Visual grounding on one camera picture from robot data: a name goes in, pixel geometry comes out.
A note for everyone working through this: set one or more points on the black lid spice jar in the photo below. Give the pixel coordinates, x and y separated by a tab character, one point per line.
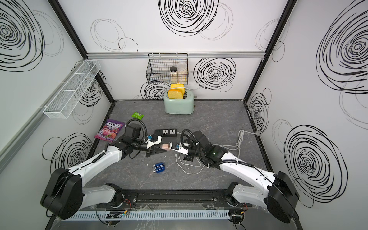
173	75

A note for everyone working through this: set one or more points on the purple Fox's candy bag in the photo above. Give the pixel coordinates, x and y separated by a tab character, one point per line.
110	130

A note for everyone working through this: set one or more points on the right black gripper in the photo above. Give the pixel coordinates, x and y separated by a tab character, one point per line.
187	157

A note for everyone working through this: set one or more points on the mint green toaster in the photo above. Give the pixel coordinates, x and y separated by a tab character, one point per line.
183	106

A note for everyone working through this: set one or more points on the yellow sponge back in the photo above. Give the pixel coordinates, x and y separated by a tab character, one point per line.
178	87

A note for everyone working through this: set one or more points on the black wire basket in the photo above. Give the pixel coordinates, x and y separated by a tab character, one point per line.
158	68

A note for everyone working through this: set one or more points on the yellow sponge front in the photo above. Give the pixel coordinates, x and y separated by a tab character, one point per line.
176	93

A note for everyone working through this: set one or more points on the black power strip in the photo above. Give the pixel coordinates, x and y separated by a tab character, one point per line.
166	133

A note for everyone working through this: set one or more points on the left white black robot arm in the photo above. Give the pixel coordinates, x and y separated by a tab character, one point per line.
66	193

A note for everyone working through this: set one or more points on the blue electric shaver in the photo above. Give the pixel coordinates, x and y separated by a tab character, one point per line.
158	168

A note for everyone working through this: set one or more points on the yellow sponge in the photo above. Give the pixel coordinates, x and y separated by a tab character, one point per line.
178	87
176	93

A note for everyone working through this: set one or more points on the white wire wall shelf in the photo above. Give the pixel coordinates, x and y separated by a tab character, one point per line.
72	90

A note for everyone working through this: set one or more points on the green candy packet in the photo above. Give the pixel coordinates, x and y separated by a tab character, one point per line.
138	116

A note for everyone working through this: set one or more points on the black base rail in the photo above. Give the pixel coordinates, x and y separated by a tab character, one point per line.
184	197

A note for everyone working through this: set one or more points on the pink USB charger adapter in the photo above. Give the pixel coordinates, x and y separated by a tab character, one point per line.
166	147

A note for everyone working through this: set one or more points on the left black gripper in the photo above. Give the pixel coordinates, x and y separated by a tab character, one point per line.
154	151

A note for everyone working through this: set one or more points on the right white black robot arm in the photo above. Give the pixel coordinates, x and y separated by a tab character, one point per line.
216	156

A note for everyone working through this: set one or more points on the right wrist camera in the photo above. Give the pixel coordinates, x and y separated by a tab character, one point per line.
183	149

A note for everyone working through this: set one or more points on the white lid clear jar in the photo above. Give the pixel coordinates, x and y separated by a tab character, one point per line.
182	72

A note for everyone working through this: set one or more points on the white slotted cable duct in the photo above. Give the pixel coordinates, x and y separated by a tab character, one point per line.
150	215

